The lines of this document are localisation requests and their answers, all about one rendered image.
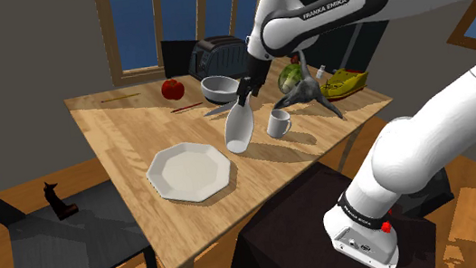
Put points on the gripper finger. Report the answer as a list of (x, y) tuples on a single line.
[(253, 88), (242, 94)]

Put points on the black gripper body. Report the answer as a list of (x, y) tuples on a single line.
[(259, 70)]

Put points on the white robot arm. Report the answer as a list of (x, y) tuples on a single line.
[(425, 140)]

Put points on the white bowl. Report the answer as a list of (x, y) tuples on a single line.
[(218, 89)]

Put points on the grey knife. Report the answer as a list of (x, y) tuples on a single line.
[(220, 109)]

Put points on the green lettuce head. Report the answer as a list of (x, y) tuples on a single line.
[(289, 79)]

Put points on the dark toaster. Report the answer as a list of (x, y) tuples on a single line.
[(219, 60)]

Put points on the white mug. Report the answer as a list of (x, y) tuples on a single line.
[(277, 125)]

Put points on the red pen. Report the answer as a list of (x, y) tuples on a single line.
[(186, 108)]

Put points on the small white bottle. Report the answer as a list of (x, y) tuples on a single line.
[(321, 71)]

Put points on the red tomato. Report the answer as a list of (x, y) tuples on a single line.
[(172, 90)]

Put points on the black chair back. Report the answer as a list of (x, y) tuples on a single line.
[(174, 58)]

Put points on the yellow shoe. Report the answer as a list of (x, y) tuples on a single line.
[(343, 83)]

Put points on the white octagonal plate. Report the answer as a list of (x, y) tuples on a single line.
[(188, 172)]

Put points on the wooden table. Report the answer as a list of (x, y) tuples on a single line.
[(131, 131)]

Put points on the yellow pencil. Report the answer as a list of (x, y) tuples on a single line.
[(120, 97)]

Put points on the dark robot stand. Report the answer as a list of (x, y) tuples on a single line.
[(292, 230)]

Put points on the small wooden framed window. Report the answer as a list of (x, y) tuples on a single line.
[(460, 34)]

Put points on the dark brown figure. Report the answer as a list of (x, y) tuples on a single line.
[(59, 205)]

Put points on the dark chair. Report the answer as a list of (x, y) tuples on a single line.
[(68, 253)]

